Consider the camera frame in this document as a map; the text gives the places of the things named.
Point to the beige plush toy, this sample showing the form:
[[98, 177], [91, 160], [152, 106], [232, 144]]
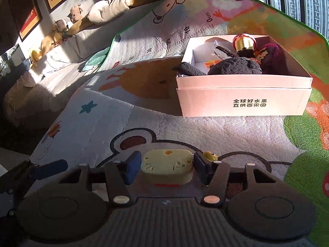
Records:
[[76, 12]]

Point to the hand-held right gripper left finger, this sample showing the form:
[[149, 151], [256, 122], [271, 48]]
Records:
[[133, 167]]

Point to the small yellow toy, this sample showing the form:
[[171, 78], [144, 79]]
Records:
[[210, 156]]

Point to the plush toy with teal scarf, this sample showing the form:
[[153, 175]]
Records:
[[61, 25]]

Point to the tan long plush toy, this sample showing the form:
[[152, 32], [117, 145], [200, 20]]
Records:
[[52, 41]]

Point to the dark side table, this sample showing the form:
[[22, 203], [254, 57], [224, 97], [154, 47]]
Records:
[[12, 56]]

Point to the cream pillow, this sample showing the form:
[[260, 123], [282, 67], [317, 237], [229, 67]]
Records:
[[108, 9]]

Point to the pale plastic toy block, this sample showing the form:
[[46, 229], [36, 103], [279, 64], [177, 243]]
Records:
[[167, 167]]

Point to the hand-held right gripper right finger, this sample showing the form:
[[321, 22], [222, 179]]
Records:
[[201, 168]]

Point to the cartoon girl doll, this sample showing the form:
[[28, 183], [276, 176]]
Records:
[[270, 54]]

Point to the light grey sofa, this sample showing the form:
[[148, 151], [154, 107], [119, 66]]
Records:
[[64, 56]]

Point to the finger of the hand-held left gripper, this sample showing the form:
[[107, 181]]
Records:
[[50, 169]]

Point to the yellow plush toy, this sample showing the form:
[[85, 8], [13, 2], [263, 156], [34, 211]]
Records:
[[36, 55]]

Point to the clear plastic piece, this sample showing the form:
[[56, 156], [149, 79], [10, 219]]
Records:
[[219, 49]]

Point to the apartment buildings outside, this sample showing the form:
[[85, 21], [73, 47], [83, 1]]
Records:
[[308, 2]]

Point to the printed cartoon play mat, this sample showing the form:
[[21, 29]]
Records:
[[180, 133]]

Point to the red and gold toy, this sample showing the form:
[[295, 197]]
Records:
[[244, 43]]

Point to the pink cardboard box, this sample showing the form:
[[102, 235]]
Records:
[[244, 92]]

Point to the black plush toy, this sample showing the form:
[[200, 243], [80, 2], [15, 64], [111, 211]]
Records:
[[231, 67]]

